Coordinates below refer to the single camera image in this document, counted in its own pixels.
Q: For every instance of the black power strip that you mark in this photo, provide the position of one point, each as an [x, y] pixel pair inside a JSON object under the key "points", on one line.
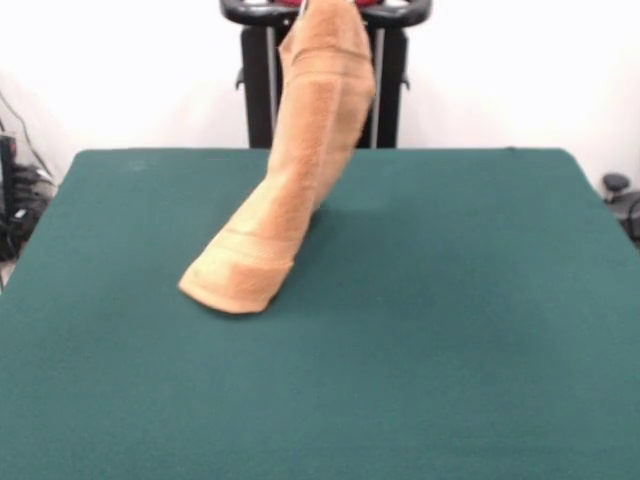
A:
{"points": [[30, 187]]}

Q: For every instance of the black chair base leg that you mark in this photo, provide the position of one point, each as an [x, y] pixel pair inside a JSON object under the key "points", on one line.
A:
{"points": [[631, 210]]}

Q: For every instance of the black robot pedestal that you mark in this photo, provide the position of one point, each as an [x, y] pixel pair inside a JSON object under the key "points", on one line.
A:
{"points": [[260, 75]]}

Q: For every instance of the tan terry towel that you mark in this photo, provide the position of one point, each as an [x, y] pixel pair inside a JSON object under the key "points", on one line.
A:
{"points": [[300, 175]]}

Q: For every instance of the black chair caster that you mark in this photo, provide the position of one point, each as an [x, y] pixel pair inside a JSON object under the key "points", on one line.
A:
{"points": [[616, 182]]}

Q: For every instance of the red robot base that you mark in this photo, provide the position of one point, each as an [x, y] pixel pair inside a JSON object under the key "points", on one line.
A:
{"points": [[287, 2]]}

